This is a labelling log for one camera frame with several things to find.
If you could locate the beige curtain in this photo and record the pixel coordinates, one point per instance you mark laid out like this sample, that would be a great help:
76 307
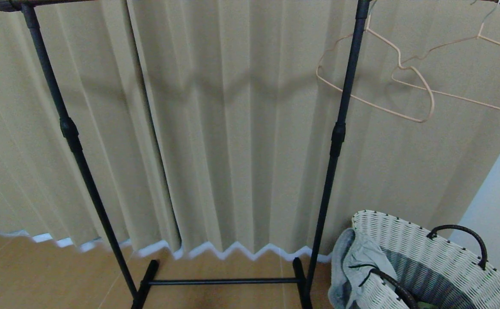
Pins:
241 128

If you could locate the pink clothes hanger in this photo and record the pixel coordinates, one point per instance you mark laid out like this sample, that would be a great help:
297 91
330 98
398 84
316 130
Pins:
480 31
432 101

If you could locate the pale grey shorts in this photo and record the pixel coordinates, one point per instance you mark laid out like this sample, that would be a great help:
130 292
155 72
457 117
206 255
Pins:
353 266

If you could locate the black clothes rack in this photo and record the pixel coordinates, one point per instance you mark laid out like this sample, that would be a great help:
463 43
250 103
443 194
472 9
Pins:
338 133

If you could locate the white laundry basket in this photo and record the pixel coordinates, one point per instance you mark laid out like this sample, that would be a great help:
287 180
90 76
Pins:
404 234

